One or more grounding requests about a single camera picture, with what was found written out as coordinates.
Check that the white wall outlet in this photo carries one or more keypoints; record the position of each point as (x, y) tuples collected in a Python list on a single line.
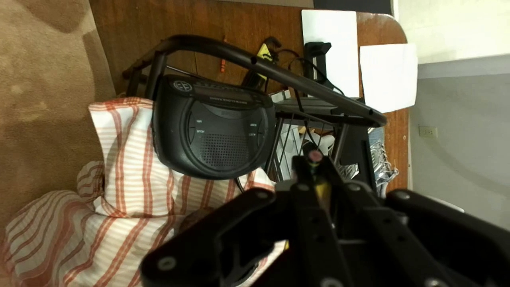
[(429, 132)]

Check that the black metal shelf rack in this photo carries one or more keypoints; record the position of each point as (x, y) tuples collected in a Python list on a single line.
[(297, 89)]

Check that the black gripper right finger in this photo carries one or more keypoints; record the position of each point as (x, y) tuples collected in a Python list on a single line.
[(424, 240)]

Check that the white flat sheet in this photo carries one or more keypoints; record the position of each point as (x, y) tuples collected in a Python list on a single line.
[(332, 49), (389, 78)]

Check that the black portable radio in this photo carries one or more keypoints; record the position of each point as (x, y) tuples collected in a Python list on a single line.
[(217, 133)]

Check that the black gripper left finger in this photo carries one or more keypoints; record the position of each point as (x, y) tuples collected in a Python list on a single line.
[(223, 240)]

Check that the red striped white towel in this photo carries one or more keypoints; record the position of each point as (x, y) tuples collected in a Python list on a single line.
[(128, 213)]

